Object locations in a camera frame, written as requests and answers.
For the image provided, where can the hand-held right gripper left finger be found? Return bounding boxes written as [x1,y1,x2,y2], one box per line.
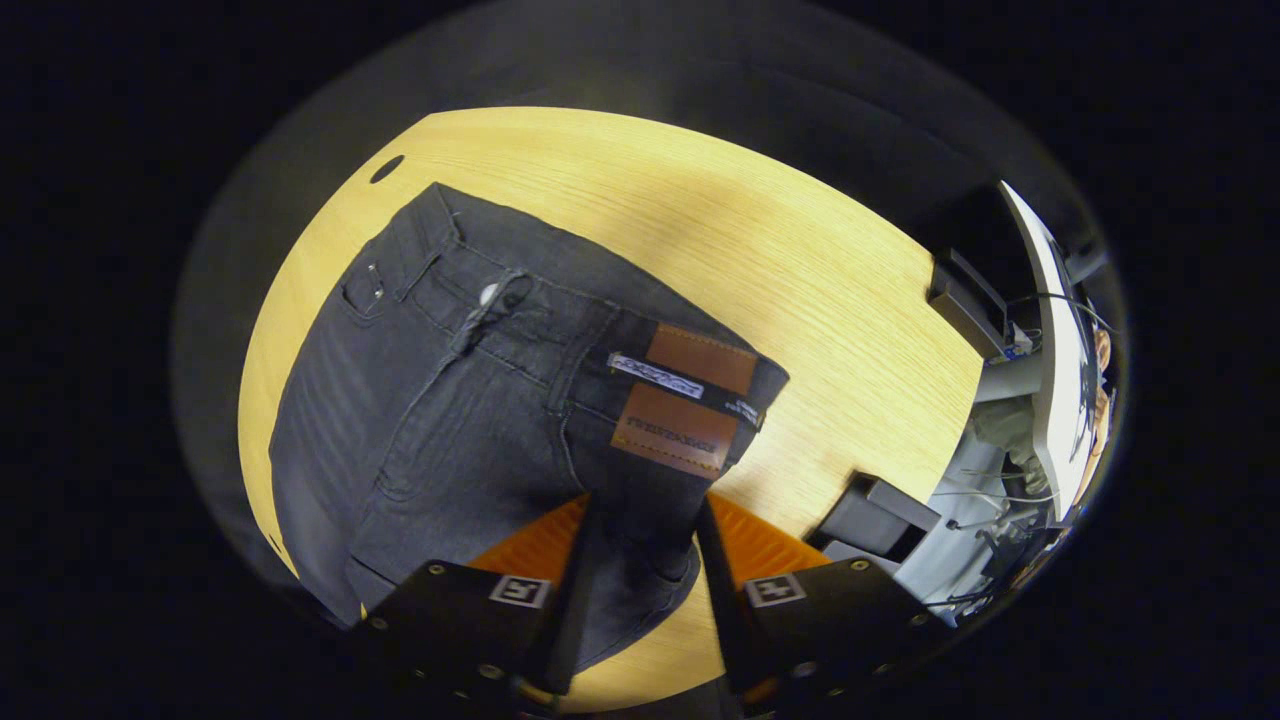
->
[352,492,601,716]

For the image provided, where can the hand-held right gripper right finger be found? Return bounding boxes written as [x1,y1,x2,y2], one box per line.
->
[695,490,951,713]

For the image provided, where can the black jeans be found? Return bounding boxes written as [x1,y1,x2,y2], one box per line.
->
[268,182,791,673]

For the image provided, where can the black table clamp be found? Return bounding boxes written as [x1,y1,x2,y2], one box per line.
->
[927,248,1013,363]
[808,473,943,563]

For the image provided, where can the white desk panel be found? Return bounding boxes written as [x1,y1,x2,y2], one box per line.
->
[998,180,1093,523]

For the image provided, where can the light grey desk frame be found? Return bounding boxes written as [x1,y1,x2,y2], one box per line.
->
[895,395,1061,611]

